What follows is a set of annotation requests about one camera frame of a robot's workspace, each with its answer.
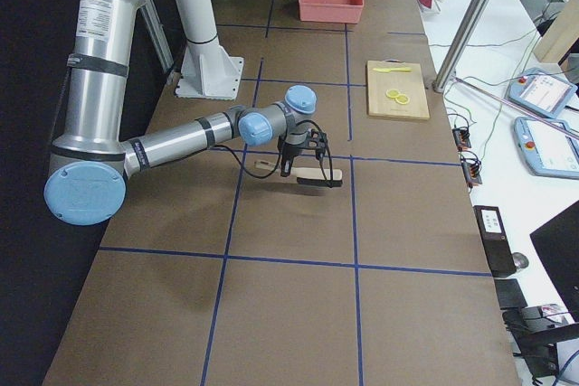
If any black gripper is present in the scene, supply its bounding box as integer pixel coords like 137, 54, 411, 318
277, 132, 311, 177

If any beige hand brush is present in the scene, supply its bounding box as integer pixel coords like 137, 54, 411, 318
254, 160, 343, 188

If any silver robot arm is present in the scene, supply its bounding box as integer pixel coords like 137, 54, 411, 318
43, 0, 321, 226

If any pink plastic bin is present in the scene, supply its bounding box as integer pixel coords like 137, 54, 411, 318
299, 0, 365, 24

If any lemon slice far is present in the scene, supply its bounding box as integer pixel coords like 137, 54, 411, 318
385, 89, 400, 99

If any lemon slice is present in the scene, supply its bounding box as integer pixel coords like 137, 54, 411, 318
385, 89, 400, 99
394, 94, 410, 105

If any lemon slice near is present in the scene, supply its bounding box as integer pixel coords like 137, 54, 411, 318
394, 94, 410, 105

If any yellow plastic knife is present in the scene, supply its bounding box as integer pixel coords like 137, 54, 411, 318
372, 67, 412, 73

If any wooden cutting board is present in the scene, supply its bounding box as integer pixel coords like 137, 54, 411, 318
366, 61, 430, 121

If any orange connector box far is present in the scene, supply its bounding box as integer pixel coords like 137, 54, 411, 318
452, 127, 471, 151

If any orange connector box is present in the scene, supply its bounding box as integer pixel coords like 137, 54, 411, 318
452, 127, 471, 151
460, 156, 482, 188

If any orange connector box near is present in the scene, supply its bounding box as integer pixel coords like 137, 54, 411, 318
460, 156, 482, 188

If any black box with label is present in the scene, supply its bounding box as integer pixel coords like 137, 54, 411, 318
473, 205, 517, 278

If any near teach pendant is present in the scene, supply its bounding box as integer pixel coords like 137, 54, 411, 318
513, 117, 578, 180

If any teach pendant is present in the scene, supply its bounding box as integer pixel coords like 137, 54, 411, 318
506, 67, 577, 118
513, 117, 578, 180

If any far teach pendant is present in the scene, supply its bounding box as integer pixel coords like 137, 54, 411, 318
506, 67, 577, 118

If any black monitor corner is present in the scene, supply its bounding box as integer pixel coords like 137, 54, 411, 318
530, 204, 578, 322

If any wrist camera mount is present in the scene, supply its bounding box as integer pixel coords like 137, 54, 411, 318
307, 128, 328, 162

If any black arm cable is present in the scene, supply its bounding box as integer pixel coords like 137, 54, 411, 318
212, 119, 337, 189

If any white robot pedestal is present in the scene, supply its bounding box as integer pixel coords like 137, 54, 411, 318
175, 0, 244, 100

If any aluminium frame post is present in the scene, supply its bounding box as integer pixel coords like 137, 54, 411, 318
432, 0, 489, 93

